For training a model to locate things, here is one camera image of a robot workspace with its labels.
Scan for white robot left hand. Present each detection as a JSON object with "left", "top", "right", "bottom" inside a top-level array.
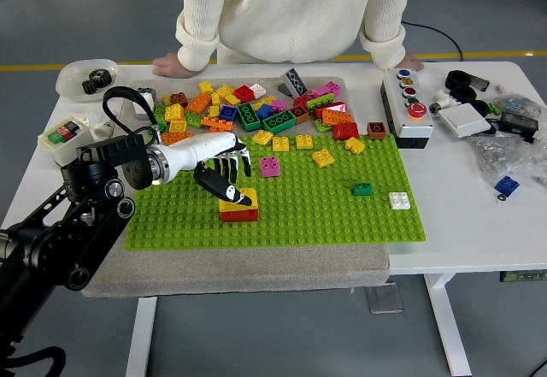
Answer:
[{"left": 163, "top": 132, "right": 253, "bottom": 206}]

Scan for person's left hand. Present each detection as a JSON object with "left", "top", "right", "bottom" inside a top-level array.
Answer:
[{"left": 395, "top": 50, "right": 426, "bottom": 73}]

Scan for person's right hand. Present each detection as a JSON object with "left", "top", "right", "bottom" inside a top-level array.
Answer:
[{"left": 152, "top": 52, "right": 193, "bottom": 80}]

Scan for yellow curved brick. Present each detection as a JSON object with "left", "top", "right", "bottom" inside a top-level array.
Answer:
[{"left": 218, "top": 187, "right": 259, "bottom": 214}]

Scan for magenta square brick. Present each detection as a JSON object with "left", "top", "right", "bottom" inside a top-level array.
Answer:
[{"left": 259, "top": 156, "right": 279, "bottom": 179}]

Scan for orange flat long brick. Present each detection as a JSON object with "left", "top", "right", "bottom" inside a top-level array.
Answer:
[{"left": 200, "top": 115, "right": 235, "bottom": 131}]

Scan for white and grey brick stack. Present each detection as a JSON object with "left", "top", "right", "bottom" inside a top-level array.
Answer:
[{"left": 132, "top": 87, "right": 157, "bottom": 121}]

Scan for green long upturned brick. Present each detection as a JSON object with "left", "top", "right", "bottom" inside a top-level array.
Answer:
[
  {"left": 261, "top": 110, "right": 297, "bottom": 134},
  {"left": 237, "top": 103, "right": 262, "bottom": 133}
]

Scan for red square brick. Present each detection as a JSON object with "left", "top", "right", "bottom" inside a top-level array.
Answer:
[
  {"left": 233, "top": 85, "right": 257, "bottom": 103},
  {"left": 292, "top": 94, "right": 315, "bottom": 112}
]

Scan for red stepped brick stack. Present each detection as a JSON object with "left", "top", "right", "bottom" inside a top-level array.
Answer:
[{"left": 220, "top": 208, "right": 261, "bottom": 223}]

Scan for pink long brick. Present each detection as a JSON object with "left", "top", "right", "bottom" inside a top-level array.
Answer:
[{"left": 313, "top": 80, "right": 343, "bottom": 99}]

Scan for red glossy sloped brick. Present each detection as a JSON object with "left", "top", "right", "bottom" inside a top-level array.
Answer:
[{"left": 314, "top": 101, "right": 350, "bottom": 117}]

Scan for red rounded brick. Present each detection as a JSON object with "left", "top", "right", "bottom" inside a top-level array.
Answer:
[{"left": 332, "top": 122, "right": 360, "bottom": 141}]

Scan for lime green long brick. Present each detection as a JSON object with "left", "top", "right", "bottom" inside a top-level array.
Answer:
[{"left": 306, "top": 93, "right": 337, "bottom": 115}]

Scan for brown upturned brick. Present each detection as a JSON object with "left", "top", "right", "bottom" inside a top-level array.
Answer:
[{"left": 288, "top": 104, "right": 309, "bottom": 125}]

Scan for grey long brick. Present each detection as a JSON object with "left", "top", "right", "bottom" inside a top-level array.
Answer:
[{"left": 277, "top": 68, "right": 309, "bottom": 99}]

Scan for black clamp with metal plate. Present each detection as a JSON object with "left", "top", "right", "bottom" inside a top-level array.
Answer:
[{"left": 444, "top": 69, "right": 491, "bottom": 92}]

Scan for white pipe fitting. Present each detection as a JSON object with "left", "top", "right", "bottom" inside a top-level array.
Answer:
[{"left": 429, "top": 89, "right": 462, "bottom": 116}]

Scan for white push-button control box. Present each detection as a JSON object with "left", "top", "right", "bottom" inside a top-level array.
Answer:
[{"left": 379, "top": 67, "right": 437, "bottom": 150}]

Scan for black metal gear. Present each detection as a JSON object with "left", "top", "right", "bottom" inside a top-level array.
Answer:
[
  {"left": 91, "top": 68, "right": 115, "bottom": 90},
  {"left": 81, "top": 75, "right": 102, "bottom": 96}
]

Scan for white plastic bowl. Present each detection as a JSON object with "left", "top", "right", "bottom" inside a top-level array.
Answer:
[{"left": 55, "top": 59, "right": 120, "bottom": 103}]

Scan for clear bag of blue parts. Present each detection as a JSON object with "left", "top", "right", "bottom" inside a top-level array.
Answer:
[{"left": 491, "top": 93, "right": 547, "bottom": 117}]

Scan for black power adapter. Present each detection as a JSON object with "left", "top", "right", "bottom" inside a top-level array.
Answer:
[{"left": 498, "top": 111, "right": 540, "bottom": 144}]

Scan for grey-brown mat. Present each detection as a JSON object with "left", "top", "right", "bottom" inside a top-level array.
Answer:
[{"left": 75, "top": 76, "right": 392, "bottom": 300}]

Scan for green studded baseplate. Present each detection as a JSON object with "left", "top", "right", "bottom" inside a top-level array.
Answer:
[{"left": 123, "top": 133, "right": 428, "bottom": 250}]

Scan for clear bag of screws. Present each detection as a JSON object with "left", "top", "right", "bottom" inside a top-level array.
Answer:
[{"left": 468, "top": 131, "right": 547, "bottom": 190}]

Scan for person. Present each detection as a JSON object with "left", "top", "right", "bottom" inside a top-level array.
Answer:
[{"left": 174, "top": 0, "right": 420, "bottom": 72}]

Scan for white table leg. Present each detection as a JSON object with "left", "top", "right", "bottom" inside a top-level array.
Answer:
[
  {"left": 126, "top": 297, "right": 158, "bottom": 377},
  {"left": 423, "top": 273, "right": 473, "bottom": 377}
]

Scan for grey floor plate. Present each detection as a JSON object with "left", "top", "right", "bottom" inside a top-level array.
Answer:
[{"left": 365, "top": 283, "right": 405, "bottom": 315}]

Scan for table height control panel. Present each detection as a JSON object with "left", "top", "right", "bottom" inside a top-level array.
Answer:
[{"left": 499, "top": 269, "right": 547, "bottom": 284}]

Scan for black floor cable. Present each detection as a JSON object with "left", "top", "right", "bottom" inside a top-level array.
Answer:
[{"left": 401, "top": 20, "right": 465, "bottom": 62}]

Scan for white wall switch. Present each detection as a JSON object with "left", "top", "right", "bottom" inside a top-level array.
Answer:
[{"left": 438, "top": 103, "right": 493, "bottom": 140}]

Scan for white switch box green red buttons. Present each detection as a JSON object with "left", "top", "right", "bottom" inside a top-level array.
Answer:
[{"left": 37, "top": 115, "right": 96, "bottom": 167}]

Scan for black corrugated cable conduit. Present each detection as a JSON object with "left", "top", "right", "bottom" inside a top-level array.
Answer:
[{"left": 0, "top": 345, "right": 68, "bottom": 377}]

